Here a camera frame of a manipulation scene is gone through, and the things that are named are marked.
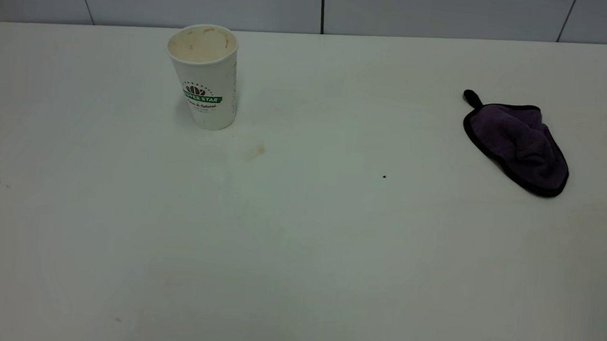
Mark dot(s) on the purple cloth with black trim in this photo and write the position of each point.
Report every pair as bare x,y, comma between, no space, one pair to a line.
521,144

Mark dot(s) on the white paper coffee cup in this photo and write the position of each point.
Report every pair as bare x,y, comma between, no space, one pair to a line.
209,80

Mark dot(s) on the brown coffee spill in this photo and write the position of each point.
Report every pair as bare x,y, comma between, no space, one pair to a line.
255,150

